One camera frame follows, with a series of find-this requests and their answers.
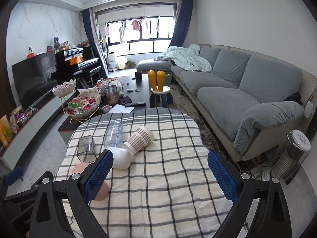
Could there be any pale green blanket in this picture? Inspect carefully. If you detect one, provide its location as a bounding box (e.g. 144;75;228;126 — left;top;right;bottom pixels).
156;44;213;73

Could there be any tiered snack bowl stand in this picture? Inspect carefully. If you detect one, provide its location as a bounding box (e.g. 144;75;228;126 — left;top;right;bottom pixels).
52;79;102;126

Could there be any blue curtain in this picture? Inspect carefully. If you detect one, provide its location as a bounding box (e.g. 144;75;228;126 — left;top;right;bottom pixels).
82;8;109;78
171;0;194;48

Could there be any white cup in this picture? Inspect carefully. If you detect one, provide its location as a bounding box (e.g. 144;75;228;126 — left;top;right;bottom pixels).
108;147;132;169

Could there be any flat screen television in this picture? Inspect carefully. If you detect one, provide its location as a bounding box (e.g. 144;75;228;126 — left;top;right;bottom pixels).
11;53;58;109

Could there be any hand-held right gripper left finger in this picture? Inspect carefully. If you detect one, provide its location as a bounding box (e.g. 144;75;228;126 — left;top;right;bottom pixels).
29;149;114;238

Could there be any black piano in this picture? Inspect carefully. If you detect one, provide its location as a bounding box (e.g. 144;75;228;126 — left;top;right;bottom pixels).
55;47;102;85

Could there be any white television cabinet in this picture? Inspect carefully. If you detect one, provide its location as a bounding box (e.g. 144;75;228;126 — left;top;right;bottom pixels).
0;94;65;171

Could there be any dark cloth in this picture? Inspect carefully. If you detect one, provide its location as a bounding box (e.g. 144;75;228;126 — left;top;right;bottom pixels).
285;92;304;107

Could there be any white air purifier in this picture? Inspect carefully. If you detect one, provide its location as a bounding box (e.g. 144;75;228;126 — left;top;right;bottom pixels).
108;52;117;71

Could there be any white plush toy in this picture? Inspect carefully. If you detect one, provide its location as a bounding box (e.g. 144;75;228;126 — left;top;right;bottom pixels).
110;81;124;97

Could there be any plaid tablecloth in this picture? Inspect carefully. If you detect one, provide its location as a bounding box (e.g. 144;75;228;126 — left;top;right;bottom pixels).
53;107;250;238

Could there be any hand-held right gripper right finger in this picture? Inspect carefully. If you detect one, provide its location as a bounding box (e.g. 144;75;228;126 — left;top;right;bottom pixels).
207;149;293;238

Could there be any white paper sheet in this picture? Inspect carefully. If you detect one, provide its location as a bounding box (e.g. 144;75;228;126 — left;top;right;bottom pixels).
109;104;135;114

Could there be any dark coffee table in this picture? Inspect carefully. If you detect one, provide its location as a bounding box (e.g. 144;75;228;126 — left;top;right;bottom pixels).
57;75;151;144

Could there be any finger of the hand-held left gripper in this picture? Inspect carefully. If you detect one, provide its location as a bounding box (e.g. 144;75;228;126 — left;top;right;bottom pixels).
0;167;24;197
3;186;38;204

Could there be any pink cup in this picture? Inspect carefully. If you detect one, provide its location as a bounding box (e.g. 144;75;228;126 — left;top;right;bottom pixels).
72;162;109;202

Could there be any clear square cup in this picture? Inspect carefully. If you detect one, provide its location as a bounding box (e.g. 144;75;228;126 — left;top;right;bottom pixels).
78;135;97;164

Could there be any row of snack packets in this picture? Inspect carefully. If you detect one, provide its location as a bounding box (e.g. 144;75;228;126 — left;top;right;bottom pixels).
0;106;33;147

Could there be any electric space heater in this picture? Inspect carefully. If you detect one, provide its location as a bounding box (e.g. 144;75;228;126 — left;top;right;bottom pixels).
270;129;311;185

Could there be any black piano bench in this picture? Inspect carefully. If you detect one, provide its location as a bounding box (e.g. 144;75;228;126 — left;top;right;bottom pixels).
74;66;102;85

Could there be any clear tall plastic cup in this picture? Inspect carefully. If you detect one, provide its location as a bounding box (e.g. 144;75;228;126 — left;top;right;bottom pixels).
103;120;124;149

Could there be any clear jar of nuts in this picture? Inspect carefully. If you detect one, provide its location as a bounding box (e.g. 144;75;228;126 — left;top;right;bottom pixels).
105;85;119;105

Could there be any small white floor fan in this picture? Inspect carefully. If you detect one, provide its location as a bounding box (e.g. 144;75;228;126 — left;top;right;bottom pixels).
260;167;273;182

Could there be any grey sofa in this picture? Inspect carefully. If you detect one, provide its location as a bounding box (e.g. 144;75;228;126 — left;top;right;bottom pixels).
136;44;317;163

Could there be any brown checkered paper cup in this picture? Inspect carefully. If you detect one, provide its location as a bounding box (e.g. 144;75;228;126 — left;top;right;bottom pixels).
123;125;155;155

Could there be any rabbit ear stool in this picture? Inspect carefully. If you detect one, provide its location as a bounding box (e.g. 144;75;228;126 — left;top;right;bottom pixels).
148;70;173;108

